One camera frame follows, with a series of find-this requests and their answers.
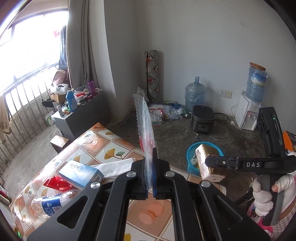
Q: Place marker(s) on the purple cup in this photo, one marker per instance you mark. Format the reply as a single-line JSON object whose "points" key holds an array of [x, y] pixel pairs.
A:
{"points": [[92, 88]]}

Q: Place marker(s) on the white water dispenser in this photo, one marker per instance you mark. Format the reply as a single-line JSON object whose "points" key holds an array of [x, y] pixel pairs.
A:
{"points": [[247, 113]]}

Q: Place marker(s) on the small brown stool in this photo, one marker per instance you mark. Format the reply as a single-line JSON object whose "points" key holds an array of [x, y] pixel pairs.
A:
{"points": [[59, 143]]}

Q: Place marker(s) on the right white gloved hand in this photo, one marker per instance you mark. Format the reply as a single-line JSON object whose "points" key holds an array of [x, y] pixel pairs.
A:
{"points": [[263, 199]]}

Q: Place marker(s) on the gray storage cabinet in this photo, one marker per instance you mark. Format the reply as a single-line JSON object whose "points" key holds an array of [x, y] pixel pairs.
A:
{"points": [[73, 125]]}

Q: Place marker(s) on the rolled patterned mat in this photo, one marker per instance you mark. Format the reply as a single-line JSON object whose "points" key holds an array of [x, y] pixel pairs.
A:
{"points": [[152, 75]]}

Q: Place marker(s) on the floor trash bag pile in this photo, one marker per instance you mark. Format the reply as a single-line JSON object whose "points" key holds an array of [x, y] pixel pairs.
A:
{"points": [[168, 111]]}

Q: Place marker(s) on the black rice cooker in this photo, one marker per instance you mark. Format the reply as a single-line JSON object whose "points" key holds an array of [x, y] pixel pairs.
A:
{"points": [[202, 119]]}

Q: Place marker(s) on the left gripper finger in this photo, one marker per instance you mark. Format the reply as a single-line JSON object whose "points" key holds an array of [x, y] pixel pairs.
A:
{"points": [[148, 174], [154, 171]]}

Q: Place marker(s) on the blue medicine box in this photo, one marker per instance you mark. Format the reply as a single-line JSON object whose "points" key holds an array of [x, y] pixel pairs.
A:
{"points": [[79, 175]]}

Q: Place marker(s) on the clear plastic pepsi bottle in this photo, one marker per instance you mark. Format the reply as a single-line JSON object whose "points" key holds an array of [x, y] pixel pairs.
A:
{"points": [[45, 207]]}

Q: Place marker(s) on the clear red plastic wrapper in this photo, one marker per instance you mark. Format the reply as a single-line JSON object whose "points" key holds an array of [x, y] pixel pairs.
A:
{"points": [[144, 125]]}

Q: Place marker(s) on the empty blue water jug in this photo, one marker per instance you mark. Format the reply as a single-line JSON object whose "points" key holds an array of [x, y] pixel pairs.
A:
{"points": [[194, 94]]}

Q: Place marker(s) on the white tissue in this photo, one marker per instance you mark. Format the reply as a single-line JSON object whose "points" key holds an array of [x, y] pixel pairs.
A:
{"points": [[114, 169]]}

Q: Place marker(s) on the blue detergent bottle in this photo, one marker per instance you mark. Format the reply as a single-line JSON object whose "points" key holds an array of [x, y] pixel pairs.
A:
{"points": [[72, 103]]}

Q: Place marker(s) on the wall power socket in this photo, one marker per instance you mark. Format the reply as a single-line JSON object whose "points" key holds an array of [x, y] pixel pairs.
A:
{"points": [[225, 93]]}

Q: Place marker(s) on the gray curtain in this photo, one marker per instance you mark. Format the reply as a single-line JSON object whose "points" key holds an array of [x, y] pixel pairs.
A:
{"points": [[79, 52]]}

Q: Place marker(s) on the metal balcony railing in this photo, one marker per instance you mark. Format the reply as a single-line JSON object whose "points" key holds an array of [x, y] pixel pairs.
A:
{"points": [[27, 115]]}

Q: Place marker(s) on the blue plastic trash basket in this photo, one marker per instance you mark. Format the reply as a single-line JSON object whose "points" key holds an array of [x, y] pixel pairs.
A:
{"points": [[196, 155]]}

